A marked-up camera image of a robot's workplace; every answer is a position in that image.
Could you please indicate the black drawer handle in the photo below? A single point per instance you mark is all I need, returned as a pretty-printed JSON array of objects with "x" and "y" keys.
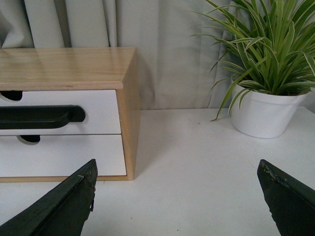
[{"x": 40, "y": 117}]

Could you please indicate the grey curtain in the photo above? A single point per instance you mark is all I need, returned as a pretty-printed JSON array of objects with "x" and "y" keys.
[{"x": 177, "y": 61}]

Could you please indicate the wooden drawer cabinet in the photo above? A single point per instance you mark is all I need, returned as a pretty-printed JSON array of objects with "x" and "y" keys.
[{"x": 113, "y": 68}]

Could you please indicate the white plant pot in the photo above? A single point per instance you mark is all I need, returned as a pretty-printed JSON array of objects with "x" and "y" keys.
[{"x": 262, "y": 115}]

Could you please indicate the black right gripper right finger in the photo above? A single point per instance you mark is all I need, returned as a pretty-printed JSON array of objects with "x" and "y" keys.
[{"x": 291, "y": 202}]

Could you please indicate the green spider plant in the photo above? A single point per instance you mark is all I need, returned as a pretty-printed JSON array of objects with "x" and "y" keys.
[{"x": 273, "y": 42}]

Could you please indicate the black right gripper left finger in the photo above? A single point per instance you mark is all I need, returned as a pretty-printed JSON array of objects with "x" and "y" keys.
[{"x": 62, "y": 211}]

